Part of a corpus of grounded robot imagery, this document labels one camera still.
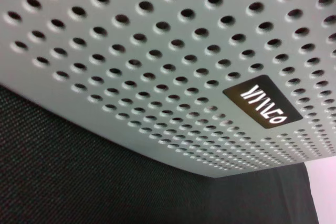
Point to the grey perforated storage box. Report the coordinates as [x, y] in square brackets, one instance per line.
[157, 64]

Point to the black tablecloth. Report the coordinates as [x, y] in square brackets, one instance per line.
[65, 169]

